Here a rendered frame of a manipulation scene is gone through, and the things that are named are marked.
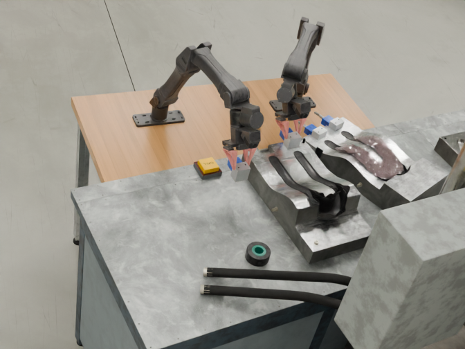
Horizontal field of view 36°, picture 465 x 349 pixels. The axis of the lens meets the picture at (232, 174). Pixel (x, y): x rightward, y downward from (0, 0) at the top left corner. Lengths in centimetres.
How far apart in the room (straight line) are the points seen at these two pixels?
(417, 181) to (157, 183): 95
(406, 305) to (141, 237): 100
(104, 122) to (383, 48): 303
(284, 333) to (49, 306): 116
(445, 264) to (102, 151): 144
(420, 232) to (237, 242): 91
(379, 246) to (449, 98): 349
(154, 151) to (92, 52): 208
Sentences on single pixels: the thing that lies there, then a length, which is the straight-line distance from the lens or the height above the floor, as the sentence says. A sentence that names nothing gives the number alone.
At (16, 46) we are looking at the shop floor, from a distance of 471.
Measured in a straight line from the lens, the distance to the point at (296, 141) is 267.
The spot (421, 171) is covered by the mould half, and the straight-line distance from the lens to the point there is 276.
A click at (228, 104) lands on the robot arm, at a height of 116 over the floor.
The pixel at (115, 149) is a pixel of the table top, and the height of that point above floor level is 80.
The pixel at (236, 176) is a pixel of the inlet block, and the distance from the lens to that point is 243.
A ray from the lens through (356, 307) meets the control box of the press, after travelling 181.
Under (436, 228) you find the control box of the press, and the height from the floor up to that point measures 147.
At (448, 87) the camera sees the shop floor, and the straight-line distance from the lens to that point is 522.
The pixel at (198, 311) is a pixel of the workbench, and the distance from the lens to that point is 218.
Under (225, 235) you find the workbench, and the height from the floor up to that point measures 80.
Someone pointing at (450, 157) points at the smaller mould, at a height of 83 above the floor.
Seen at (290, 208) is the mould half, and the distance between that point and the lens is 241.
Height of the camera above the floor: 251
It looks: 40 degrees down
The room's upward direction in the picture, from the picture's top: 13 degrees clockwise
